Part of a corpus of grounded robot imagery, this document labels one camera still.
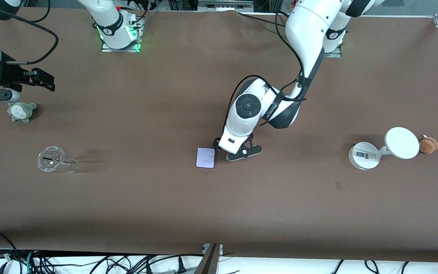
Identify grey metal rail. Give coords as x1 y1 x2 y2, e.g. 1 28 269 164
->
198 0 254 11

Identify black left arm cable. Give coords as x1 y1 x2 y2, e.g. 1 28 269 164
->
224 0 308 132

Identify clear plastic cup with lid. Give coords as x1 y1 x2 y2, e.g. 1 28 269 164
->
37 146 79 174

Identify brown plush toy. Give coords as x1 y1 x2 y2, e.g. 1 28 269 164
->
419 136 438 155

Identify grey-green totoro plush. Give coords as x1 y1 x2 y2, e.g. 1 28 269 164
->
7 102 37 123

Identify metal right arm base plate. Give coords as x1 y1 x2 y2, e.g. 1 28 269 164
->
101 17 143 53

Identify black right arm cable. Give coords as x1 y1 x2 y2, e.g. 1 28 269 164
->
0 0 59 65

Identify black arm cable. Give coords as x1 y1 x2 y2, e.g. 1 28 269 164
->
0 0 59 65
224 0 308 132

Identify black cable across table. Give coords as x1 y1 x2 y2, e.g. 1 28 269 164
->
238 11 289 30

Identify grey metal frame beam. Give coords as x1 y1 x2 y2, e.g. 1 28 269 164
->
194 244 223 274

